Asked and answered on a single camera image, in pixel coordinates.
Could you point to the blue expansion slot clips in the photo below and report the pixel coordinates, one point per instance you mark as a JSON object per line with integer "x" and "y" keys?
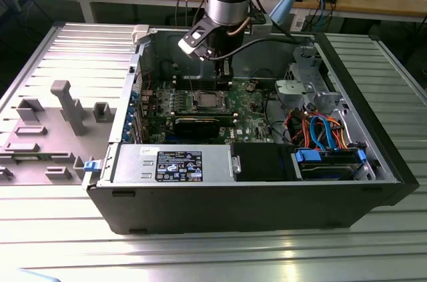
{"x": 128, "y": 118}

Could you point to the black PC case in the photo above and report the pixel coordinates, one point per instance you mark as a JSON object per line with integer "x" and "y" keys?
{"x": 233, "y": 208}

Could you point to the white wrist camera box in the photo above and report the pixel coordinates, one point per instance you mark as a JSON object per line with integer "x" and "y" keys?
{"x": 191, "y": 40}
{"x": 262, "y": 28}

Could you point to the round coin cell battery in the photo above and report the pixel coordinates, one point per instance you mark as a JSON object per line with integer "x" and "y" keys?
{"x": 251, "y": 87}

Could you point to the CPU socket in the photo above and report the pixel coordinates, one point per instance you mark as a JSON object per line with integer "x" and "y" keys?
{"x": 193, "y": 108}

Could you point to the silver metal drive cage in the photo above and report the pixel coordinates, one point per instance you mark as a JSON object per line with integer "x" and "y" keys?
{"x": 293, "y": 87}

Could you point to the silver CPU plate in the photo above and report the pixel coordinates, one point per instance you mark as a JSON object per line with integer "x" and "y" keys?
{"x": 208, "y": 99}

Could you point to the black graphics card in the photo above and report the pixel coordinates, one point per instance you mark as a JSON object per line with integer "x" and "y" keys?
{"x": 197, "y": 128}

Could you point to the grey plastic parts rack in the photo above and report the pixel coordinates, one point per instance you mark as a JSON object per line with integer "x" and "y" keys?
{"x": 50, "y": 142}

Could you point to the black drive bay shroud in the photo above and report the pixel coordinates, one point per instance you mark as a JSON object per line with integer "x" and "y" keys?
{"x": 260, "y": 162}

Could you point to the green motherboard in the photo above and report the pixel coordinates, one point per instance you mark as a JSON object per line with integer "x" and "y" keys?
{"x": 253, "y": 118}

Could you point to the hard disk in blue carrier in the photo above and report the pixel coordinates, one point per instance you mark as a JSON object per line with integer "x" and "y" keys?
{"x": 327, "y": 168}

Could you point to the silver power supply unit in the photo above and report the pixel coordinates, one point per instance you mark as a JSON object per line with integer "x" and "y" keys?
{"x": 133, "y": 162}

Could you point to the black RAM slot row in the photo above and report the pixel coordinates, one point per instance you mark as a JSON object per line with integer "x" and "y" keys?
{"x": 183, "y": 84}

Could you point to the blue plastic case latch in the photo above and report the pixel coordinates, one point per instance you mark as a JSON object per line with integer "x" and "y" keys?
{"x": 91, "y": 166}

